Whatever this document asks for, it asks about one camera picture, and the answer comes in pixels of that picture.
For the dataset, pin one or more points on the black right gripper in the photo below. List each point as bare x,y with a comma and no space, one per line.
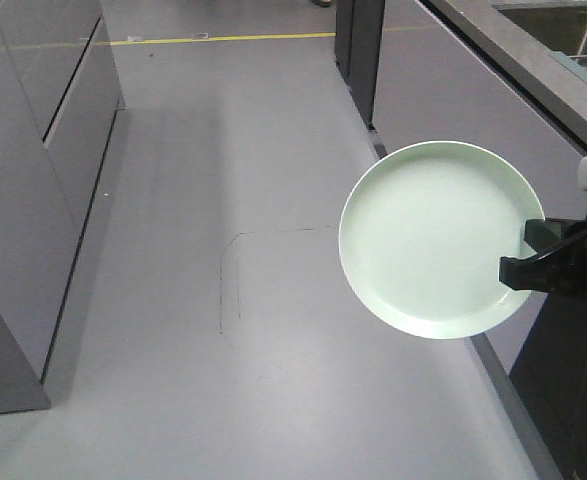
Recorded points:
560,266

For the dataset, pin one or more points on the person foot with sandal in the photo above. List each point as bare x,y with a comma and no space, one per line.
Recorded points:
322,3

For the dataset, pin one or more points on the dark grey pillar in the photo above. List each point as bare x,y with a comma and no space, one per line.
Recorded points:
358,32

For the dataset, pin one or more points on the grey right counter cabinet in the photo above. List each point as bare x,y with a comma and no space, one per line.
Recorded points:
434,83

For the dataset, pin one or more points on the grey left cabinet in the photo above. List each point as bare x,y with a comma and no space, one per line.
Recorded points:
59,94

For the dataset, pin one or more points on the stainless steel sink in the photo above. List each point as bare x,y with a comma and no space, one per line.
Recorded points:
559,26

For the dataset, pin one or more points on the pale green round plate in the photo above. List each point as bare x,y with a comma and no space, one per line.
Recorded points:
422,234

